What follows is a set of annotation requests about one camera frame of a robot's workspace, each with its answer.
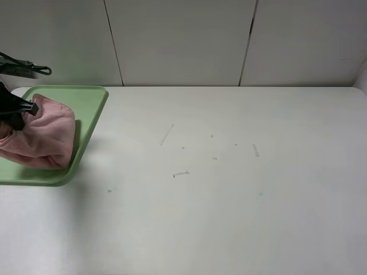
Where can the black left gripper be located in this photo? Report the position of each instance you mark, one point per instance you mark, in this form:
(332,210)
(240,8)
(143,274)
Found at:
(12,107)

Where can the pink terry towel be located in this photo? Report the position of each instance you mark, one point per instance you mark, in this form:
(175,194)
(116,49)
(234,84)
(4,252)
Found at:
(46,141)

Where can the light green plastic tray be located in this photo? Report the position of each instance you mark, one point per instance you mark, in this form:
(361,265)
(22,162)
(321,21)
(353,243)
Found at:
(87,102)

